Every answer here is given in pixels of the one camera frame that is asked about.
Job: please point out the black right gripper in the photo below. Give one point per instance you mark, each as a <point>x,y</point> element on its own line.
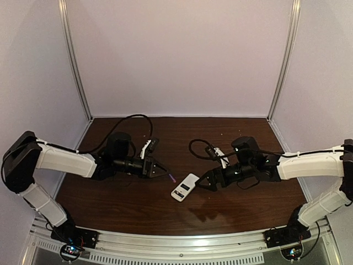
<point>219,176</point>

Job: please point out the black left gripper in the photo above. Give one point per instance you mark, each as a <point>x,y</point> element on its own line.
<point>148,168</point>

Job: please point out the white remote control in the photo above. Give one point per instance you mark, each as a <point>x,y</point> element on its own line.
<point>185,187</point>

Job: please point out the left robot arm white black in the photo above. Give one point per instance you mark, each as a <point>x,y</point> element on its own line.
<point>29,153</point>

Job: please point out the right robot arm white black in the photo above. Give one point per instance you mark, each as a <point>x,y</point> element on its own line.
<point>267,166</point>

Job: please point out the right round circuit board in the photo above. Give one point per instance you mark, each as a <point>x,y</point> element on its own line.
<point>292,253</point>

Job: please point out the round circuit board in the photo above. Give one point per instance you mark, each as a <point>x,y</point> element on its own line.
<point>292,253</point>
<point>69,253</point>

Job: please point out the left round circuit board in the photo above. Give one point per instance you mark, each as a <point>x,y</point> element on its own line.
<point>69,253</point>

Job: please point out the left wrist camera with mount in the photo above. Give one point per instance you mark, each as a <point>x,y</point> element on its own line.
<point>149,147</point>

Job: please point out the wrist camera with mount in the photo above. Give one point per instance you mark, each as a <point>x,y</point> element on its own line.
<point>216,154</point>
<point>149,147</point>

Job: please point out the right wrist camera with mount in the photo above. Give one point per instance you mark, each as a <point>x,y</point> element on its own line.
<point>216,154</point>

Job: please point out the front aluminium rail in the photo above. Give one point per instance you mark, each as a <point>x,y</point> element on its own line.
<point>239,248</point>

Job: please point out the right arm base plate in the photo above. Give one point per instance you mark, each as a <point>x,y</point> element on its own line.
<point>285,235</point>

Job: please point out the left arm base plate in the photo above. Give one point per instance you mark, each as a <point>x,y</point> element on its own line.
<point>75,236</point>

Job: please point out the right aluminium frame post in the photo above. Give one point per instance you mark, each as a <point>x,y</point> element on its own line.
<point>290,42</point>

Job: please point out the aluminium frame post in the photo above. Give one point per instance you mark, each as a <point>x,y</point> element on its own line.
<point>290,42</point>
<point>63,11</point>

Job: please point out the left aluminium frame post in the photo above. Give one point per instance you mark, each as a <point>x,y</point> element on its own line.
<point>63,11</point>

